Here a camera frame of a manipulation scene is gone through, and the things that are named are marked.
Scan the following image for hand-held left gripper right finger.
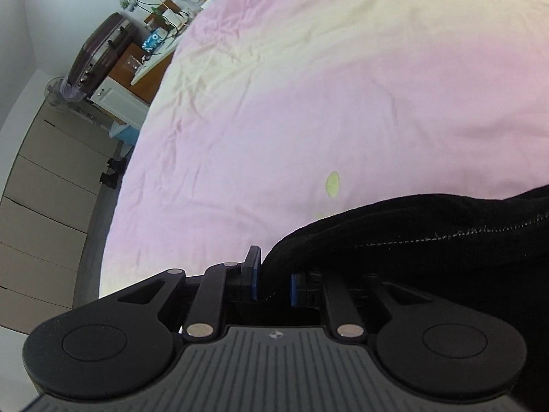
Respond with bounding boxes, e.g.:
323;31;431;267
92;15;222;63
291;271;434;342

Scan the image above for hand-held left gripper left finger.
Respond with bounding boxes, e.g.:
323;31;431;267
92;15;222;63
116;245;263;344

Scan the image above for black pants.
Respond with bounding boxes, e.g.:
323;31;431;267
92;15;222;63
260;193;549;396

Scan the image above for pink floral bed sheet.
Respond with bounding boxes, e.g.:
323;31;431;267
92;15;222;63
98;0;549;299

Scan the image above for blue storage bin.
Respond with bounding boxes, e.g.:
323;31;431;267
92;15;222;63
109;122;140;145

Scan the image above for white cabinet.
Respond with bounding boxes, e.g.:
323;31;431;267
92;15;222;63
88;76;149;130

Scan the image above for wooden desk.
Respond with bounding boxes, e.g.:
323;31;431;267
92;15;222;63
107;9;202;106

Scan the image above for blue patterned box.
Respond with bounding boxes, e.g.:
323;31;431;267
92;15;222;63
141;30;166;53

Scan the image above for standing fan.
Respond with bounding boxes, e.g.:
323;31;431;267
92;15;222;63
45;76;87;115

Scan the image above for dark brown suitcase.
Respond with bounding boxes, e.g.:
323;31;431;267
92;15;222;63
68;13;140;94

